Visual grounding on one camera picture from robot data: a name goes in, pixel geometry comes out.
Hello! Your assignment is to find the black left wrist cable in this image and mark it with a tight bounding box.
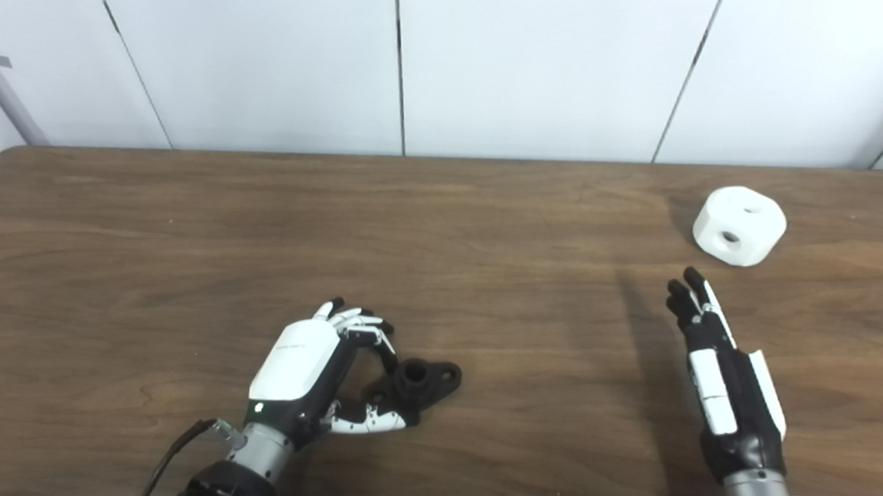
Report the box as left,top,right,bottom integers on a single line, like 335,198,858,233
136,413,248,496

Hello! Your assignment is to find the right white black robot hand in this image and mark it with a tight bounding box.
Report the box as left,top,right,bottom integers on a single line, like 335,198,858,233
654,265,800,487

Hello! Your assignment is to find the white block with holes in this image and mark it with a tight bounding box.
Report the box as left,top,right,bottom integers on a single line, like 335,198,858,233
689,183,789,270

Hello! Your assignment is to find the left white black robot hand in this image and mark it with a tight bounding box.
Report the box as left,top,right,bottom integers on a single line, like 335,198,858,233
243,292,416,458

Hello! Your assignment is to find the grey wall corner post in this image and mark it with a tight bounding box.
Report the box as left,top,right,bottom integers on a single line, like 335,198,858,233
0,21,58,147

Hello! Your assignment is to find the black flanged holder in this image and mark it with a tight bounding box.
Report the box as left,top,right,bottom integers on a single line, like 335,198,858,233
360,355,464,432

